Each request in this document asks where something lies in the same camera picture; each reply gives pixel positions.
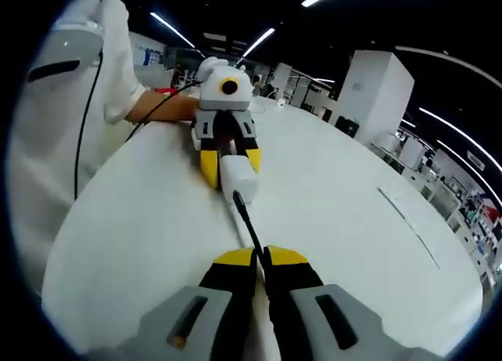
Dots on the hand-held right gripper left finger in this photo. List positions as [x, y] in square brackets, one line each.
[188, 321]

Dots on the ceiling light strip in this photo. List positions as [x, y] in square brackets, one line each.
[455, 130]
[464, 161]
[258, 42]
[172, 30]

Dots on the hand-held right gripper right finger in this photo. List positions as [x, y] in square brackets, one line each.
[333, 325]

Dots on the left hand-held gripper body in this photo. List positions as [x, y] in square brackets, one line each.
[213, 92]

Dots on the white paper sheet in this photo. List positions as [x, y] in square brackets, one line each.
[404, 219]

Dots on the small white desk device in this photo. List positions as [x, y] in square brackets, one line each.
[280, 102]

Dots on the white pillar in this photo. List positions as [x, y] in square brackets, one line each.
[376, 94]

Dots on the small white appliance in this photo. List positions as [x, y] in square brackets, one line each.
[391, 141]

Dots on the row of white office desks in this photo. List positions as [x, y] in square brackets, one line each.
[443, 192]

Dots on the tall white appliance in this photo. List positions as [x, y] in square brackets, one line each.
[412, 152]

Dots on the white charger adapter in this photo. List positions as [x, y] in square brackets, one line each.
[239, 176]

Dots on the grey chest device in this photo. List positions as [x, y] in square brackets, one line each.
[70, 47]

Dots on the person in white shirt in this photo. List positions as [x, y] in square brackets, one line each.
[47, 161]

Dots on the red box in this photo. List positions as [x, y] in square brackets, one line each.
[166, 91]

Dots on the black cabinet box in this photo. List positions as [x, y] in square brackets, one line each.
[347, 127]

